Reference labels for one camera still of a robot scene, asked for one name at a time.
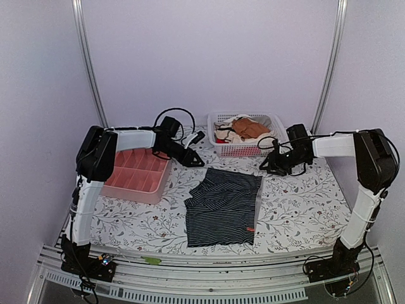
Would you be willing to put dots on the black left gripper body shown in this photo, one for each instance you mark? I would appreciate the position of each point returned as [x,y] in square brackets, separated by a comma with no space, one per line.
[169,151]

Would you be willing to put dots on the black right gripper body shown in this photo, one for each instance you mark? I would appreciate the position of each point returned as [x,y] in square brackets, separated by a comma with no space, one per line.
[284,164]

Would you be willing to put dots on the navy striped underwear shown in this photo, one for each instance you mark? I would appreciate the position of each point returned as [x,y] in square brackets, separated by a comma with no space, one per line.
[222,209]

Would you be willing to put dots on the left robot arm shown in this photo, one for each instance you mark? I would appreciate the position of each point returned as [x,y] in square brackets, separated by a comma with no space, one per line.
[96,159]

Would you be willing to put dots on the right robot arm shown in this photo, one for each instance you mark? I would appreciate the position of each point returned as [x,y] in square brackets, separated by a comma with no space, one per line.
[377,166]

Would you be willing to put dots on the pink plastic divider box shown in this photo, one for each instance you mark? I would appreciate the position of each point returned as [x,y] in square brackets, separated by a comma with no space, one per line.
[138,176]

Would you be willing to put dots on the pile of clothes in basket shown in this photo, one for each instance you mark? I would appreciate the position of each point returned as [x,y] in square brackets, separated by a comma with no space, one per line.
[244,129]

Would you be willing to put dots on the white plastic laundry basket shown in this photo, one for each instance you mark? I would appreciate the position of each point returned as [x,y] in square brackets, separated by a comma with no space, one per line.
[263,146]

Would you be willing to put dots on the floral table mat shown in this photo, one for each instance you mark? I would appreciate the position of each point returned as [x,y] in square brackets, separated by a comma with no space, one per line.
[293,213]

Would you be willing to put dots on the green leaf scrap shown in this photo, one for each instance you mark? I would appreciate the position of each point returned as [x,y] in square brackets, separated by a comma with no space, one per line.
[151,260]

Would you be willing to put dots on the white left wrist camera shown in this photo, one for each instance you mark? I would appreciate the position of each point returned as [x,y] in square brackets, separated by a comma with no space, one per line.
[193,138]

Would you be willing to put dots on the front aluminium rail base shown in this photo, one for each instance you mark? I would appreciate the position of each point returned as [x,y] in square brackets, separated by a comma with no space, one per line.
[263,278]

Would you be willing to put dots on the right aluminium frame post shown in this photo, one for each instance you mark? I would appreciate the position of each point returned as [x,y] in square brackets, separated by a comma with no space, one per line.
[332,61]

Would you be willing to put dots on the aluminium frame post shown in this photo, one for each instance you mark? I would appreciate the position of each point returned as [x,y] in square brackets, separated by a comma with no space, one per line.
[78,15]
[332,61]

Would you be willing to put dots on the left aluminium frame post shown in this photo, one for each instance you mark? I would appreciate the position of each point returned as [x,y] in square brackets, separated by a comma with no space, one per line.
[78,15]

